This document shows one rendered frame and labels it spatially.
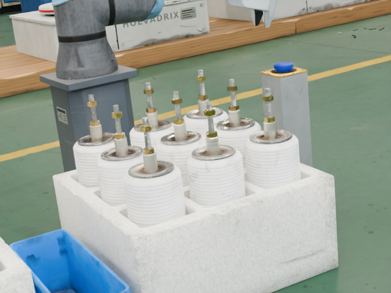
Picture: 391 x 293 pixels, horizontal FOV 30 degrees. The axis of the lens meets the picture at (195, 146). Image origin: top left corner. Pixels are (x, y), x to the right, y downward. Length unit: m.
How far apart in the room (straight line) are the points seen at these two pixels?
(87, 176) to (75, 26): 0.48
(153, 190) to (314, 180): 0.30
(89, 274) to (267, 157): 0.36
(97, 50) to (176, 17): 1.82
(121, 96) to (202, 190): 0.61
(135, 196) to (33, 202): 0.73
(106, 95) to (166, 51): 1.72
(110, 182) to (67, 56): 0.56
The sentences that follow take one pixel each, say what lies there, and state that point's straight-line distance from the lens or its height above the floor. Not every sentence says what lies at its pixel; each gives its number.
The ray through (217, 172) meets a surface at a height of 0.23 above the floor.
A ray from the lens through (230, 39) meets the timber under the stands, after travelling 3.65.
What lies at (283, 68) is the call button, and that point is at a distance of 1.51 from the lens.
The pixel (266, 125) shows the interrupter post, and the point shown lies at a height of 0.28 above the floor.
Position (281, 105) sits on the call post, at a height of 0.25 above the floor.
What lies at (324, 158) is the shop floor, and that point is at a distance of 1.94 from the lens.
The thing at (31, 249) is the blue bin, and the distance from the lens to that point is 1.35.
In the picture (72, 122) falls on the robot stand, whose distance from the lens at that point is 1.76.
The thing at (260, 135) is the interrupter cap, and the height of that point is 0.25.
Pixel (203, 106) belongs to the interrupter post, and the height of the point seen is 0.27.
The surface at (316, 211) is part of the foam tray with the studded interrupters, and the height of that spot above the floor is 0.12.
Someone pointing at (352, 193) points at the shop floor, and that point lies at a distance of 1.70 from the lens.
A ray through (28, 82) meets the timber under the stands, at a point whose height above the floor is 0.04.
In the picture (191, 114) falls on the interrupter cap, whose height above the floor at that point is 0.25.
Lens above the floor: 0.63
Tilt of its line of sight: 17 degrees down
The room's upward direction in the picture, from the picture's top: 6 degrees counter-clockwise
